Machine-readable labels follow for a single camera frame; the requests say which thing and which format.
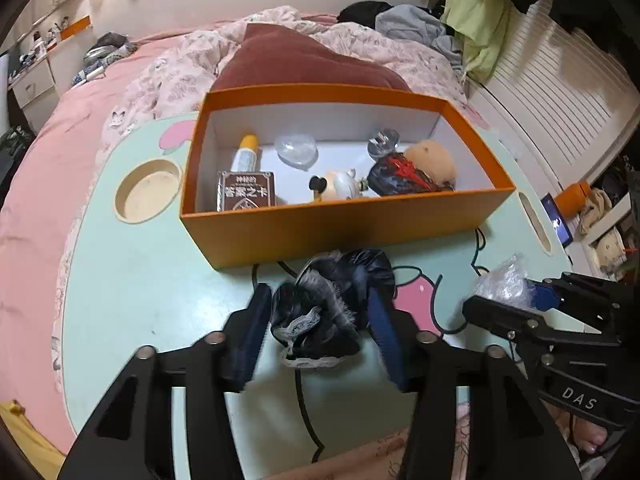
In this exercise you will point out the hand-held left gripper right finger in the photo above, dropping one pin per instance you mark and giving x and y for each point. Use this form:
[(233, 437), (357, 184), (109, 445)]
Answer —
[(385, 340)]

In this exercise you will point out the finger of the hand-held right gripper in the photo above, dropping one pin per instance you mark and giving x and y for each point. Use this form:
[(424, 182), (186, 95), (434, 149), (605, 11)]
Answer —
[(545, 296), (500, 317)]

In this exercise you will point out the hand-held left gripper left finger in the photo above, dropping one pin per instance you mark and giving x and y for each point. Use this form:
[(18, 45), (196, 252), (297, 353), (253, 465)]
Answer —
[(252, 325)]

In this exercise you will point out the clear plastic bag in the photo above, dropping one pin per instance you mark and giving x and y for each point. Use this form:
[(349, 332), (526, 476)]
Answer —
[(502, 280)]

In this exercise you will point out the black lace scrunchie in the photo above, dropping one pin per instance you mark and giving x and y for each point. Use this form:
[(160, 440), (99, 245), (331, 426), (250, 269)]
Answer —
[(325, 300)]

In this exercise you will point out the orange cardboard box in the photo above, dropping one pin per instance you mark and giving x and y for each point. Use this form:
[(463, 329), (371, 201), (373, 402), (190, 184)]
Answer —
[(350, 225)]

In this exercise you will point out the brown card box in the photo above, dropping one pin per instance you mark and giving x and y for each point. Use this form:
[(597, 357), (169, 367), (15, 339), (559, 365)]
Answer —
[(247, 192)]

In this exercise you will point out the small white figurine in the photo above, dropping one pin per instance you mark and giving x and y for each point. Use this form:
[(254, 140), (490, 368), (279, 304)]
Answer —
[(340, 185)]

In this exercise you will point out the shiny red black packet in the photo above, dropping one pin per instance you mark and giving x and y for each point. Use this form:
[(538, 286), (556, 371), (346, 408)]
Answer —
[(400, 175)]

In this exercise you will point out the white tube yellow cap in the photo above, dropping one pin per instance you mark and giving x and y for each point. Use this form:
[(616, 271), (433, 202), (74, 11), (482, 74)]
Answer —
[(245, 157)]

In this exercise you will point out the tan plush toy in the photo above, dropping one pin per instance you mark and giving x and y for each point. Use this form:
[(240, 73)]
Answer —
[(430, 157)]

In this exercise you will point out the clear round plastic case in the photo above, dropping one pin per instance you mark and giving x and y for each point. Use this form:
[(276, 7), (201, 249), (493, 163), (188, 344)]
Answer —
[(295, 152)]

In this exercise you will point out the silver capped small bottle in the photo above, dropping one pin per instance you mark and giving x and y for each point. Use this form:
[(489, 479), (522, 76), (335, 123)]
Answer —
[(382, 142)]

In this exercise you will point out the person's right hand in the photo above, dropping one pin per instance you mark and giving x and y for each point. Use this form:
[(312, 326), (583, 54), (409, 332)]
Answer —
[(585, 437)]

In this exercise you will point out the dark screen tablet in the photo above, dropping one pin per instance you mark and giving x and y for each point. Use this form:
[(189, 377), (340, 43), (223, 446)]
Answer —
[(557, 220)]

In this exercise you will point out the cream plush doll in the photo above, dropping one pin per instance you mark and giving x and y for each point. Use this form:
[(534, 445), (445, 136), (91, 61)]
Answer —
[(610, 252)]

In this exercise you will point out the beige cloth bundle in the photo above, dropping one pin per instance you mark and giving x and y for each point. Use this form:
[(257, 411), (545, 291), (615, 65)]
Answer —
[(595, 210)]

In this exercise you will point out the orange bottle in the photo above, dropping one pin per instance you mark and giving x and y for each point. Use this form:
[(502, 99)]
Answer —
[(572, 197)]

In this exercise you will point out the white louvered panel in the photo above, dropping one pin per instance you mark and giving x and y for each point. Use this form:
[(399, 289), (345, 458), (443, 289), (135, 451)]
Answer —
[(550, 100)]

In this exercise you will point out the yellow cloth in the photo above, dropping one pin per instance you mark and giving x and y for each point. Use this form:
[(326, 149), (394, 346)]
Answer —
[(25, 435)]

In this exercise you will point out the pink bedsheet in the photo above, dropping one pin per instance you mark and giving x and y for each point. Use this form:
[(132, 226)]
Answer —
[(50, 160)]

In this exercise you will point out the maroon pillow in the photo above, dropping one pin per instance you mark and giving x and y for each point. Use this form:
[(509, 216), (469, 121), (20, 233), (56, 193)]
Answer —
[(300, 65)]

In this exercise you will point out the pink floral quilt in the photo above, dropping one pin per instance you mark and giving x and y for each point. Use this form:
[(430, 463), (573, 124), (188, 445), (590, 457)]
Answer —
[(165, 70)]

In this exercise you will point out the light green hanging garment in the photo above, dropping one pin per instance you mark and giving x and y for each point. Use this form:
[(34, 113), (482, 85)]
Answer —
[(480, 25)]

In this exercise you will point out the black chair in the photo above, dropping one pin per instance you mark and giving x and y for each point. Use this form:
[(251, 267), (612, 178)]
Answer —
[(12, 155)]

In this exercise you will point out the grey clothing heap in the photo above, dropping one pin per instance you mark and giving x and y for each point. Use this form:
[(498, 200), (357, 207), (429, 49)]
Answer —
[(415, 25)]

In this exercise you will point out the blue floral cloth pile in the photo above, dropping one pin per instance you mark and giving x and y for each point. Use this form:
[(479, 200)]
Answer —
[(105, 50)]

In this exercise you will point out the white nightstand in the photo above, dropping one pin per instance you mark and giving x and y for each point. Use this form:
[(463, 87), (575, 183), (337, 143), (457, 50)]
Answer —
[(35, 82)]

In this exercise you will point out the black clothing heap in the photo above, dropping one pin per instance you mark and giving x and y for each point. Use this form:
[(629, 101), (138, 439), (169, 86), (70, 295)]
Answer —
[(362, 12)]

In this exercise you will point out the orange box on shelf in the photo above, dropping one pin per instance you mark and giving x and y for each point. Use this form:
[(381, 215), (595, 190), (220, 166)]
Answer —
[(75, 27)]

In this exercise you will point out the clutter of small shelf things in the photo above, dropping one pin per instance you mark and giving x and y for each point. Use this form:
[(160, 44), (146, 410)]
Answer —
[(40, 37)]

